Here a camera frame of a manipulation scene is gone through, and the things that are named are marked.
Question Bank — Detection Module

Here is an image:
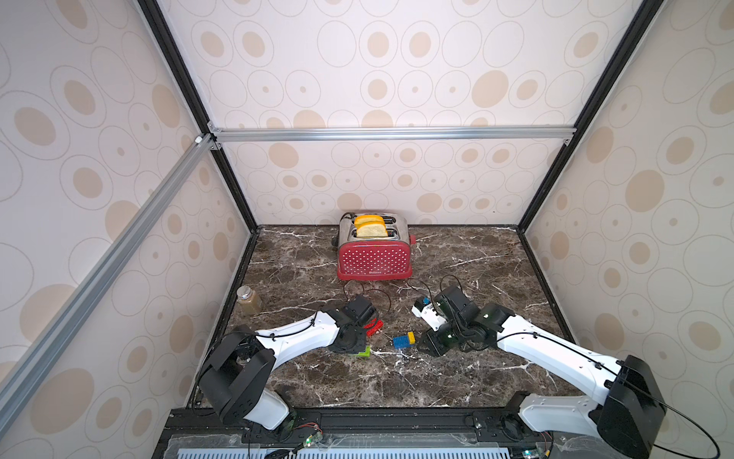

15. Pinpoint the red lego brick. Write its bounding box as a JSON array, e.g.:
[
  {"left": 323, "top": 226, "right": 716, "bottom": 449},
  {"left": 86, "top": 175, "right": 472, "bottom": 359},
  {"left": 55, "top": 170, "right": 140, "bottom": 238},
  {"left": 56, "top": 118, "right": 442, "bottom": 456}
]
[{"left": 364, "top": 319, "right": 384, "bottom": 337}]

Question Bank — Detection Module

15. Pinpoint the lime green lego brick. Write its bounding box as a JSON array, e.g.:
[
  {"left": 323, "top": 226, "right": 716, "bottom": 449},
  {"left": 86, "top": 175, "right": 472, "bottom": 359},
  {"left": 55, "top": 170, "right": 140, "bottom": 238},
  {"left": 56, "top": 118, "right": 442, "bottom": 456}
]
[{"left": 357, "top": 346, "right": 372, "bottom": 358}]

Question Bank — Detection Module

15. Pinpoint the blue lego brick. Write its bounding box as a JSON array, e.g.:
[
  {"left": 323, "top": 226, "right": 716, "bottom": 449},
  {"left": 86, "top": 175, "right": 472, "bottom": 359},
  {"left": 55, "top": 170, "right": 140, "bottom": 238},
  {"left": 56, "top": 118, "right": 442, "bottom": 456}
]
[{"left": 392, "top": 335, "right": 411, "bottom": 349}]

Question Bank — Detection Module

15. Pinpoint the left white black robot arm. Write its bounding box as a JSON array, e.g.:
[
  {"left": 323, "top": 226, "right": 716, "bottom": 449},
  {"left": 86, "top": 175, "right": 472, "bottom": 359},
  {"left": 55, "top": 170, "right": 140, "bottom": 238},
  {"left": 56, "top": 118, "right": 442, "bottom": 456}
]
[{"left": 197, "top": 296, "right": 378, "bottom": 430}]

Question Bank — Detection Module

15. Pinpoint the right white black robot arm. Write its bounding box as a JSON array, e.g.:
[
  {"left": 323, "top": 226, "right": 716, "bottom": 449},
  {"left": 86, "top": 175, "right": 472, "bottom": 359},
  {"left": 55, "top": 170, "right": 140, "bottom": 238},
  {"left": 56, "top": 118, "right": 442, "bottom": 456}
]
[{"left": 412, "top": 286, "right": 667, "bottom": 458}]

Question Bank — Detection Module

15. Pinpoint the red polka dot toaster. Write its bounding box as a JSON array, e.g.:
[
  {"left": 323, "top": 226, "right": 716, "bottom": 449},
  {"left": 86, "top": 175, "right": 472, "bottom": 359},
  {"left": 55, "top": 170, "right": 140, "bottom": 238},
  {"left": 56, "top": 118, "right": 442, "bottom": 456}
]
[{"left": 333, "top": 212, "right": 416, "bottom": 281}]

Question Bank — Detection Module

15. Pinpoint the front yellow toast slice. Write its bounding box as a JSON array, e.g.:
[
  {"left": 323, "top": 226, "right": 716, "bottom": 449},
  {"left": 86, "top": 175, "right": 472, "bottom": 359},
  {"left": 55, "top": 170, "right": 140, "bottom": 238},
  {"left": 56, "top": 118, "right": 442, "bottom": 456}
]
[{"left": 356, "top": 221, "right": 389, "bottom": 238}]

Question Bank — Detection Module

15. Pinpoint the yellow toast slice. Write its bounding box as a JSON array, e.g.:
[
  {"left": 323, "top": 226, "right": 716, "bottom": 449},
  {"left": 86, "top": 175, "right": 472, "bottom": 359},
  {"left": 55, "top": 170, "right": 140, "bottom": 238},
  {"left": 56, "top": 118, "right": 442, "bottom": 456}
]
[
  {"left": 354, "top": 214, "right": 385, "bottom": 227},
  {"left": 356, "top": 221, "right": 389, "bottom": 238}
]

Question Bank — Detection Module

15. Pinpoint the back yellow toast slice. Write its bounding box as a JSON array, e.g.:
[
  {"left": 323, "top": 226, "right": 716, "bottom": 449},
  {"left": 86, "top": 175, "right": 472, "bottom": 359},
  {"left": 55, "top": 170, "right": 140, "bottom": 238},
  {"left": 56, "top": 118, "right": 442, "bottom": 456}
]
[{"left": 354, "top": 214, "right": 385, "bottom": 227}]

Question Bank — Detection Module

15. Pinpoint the small brown liquid bottle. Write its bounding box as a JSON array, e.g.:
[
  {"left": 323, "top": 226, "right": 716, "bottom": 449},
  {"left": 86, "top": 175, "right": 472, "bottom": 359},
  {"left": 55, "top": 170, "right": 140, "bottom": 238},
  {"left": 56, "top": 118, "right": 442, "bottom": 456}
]
[{"left": 236, "top": 285, "right": 263, "bottom": 317}]

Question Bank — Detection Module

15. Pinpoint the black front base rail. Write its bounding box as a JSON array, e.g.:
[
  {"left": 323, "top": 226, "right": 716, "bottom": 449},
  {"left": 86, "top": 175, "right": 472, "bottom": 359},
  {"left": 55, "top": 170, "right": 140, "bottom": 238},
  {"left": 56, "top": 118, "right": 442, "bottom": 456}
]
[{"left": 153, "top": 407, "right": 554, "bottom": 458}]

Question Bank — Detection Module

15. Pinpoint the horizontal aluminium back rail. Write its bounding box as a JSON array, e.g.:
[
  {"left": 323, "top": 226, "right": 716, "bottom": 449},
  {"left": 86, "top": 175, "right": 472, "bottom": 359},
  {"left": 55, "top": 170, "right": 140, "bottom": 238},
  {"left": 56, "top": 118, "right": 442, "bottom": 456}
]
[{"left": 213, "top": 125, "right": 576, "bottom": 143}]

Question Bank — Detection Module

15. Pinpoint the diagonal aluminium left rail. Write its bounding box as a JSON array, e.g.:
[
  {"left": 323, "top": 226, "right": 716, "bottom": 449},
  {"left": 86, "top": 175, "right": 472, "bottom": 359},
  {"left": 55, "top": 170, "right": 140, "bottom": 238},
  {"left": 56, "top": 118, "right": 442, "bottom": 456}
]
[{"left": 1, "top": 134, "right": 215, "bottom": 435}]

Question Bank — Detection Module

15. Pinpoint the right black corner post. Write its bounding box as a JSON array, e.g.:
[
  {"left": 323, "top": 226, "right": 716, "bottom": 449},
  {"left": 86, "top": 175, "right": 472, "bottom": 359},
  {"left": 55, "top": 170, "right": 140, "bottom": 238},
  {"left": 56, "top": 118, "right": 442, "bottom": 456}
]
[{"left": 517, "top": 0, "right": 664, "bottom": 237}]

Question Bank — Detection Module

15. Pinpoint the black corner post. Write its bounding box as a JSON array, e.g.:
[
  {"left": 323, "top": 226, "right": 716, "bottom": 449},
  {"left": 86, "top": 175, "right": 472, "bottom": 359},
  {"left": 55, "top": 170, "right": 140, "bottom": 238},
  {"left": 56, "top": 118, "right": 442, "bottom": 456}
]
[
  {"left": 517, "top": 0, "right": 664, "bottom": 237},
  {"left": 136, "top": 0, "right": 258, "bottom": 233}
]

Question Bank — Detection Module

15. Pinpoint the left black corner post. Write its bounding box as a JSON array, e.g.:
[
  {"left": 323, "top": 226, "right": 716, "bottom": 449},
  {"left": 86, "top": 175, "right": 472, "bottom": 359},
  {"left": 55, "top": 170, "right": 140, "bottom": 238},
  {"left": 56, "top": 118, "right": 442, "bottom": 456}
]
[{"left": 136, "top": 0, "right": 258, "bottom": 233}]

